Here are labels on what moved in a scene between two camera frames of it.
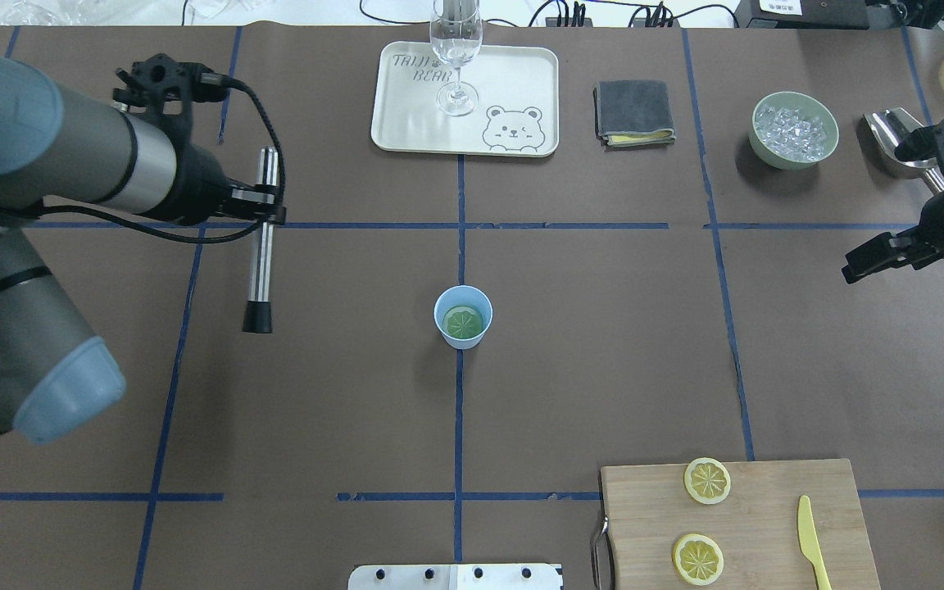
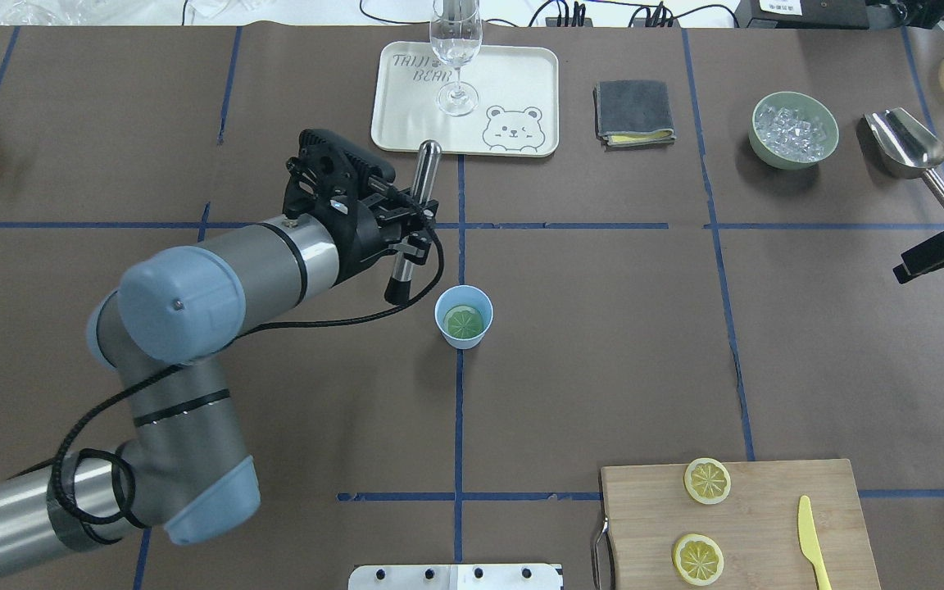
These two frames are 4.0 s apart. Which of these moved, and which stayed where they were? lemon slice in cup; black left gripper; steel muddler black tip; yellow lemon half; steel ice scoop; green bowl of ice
Moved: black left gripper; steel muddler black tip
Stayed: steel ice scoop; yellow lemon half; lemon slice in cup; green bowl of ice
